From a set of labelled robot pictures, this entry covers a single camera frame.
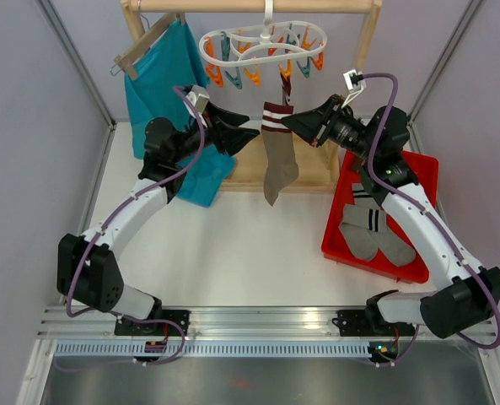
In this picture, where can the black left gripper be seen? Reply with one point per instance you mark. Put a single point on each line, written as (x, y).
(232, 139)

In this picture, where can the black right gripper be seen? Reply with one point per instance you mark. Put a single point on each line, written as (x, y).
(313, 125)

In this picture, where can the beige sock maroon striped cuff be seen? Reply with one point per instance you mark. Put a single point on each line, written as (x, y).
(286, 89)

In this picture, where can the orange clothespin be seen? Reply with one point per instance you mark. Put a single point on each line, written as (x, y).
(286, 72)
(215, 74)
(318, 61)
(254, 77)

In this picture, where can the brown striped sock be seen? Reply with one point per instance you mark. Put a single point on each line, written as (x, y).
(356, 165)

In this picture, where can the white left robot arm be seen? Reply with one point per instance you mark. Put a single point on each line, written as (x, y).
(87, 268)

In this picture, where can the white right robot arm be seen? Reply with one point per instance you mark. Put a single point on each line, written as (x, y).
(466, 292)

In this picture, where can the wooden clothes hanger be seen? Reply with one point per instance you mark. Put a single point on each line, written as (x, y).
(126, 62)

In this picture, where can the wooden clothes rack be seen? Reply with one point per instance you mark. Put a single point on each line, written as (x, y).
(141, 15)

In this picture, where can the teal clothespin front left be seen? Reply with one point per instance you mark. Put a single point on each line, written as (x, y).
(236, 80)

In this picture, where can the teal clothespin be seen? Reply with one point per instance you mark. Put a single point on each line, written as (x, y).
(305, 69)
(236, 80)

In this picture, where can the teal clothespin front right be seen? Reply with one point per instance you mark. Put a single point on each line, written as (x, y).
(305, 69)

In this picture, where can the teal t-shirt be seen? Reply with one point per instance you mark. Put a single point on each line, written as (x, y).
(172, 61)

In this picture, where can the red plastic tray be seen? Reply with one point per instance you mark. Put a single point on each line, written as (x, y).
(334, 246)

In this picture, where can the grey sock black stripes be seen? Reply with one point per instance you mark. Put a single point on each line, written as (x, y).
(366, 213)

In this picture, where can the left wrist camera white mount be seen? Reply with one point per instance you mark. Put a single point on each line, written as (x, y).
(198, 96)

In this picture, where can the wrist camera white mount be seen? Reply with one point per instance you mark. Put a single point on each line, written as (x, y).
(355, 84)
(198, 96)

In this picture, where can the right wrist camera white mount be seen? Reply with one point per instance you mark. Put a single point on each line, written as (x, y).
(355, 84)

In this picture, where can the white clip hanger frame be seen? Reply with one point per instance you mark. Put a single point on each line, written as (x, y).
(268, 42)

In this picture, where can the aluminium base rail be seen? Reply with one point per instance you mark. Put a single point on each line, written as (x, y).
(209, 323)

